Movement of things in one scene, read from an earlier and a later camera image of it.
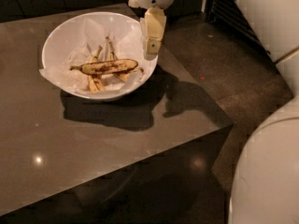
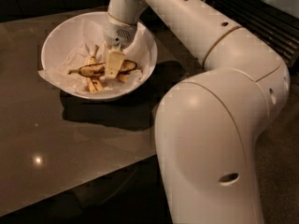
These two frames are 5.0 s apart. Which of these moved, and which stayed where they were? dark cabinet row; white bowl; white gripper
Moved: white gripper
Stayed: white bowl; dark cabinet row
